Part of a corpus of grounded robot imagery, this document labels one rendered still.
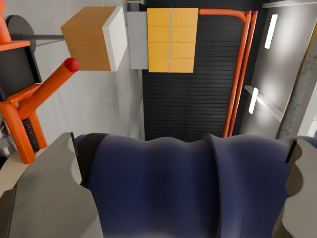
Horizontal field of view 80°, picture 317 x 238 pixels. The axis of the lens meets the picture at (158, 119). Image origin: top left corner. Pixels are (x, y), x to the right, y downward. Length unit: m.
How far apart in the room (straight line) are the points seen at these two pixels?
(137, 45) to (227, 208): 7.52
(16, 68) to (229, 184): 0.40
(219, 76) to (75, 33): 10.21
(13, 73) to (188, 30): 7.30
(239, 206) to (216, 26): 10.77
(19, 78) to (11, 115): 0.06
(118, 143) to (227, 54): 11.06
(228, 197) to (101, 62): 1.72
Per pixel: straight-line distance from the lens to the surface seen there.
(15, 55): 0.40
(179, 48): 7.61
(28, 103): 0.40
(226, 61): 11.39
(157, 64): 7.72
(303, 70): 5.92
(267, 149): 0.40
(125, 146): 0.38
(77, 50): 1.93
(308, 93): 2.76
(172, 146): 0.37
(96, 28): 1.79
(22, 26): 2.54
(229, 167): 0.35
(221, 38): 11.14
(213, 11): 7.94
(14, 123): 0.41
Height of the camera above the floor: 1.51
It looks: 3 degrees down
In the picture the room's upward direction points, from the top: 91 degrees clockwise
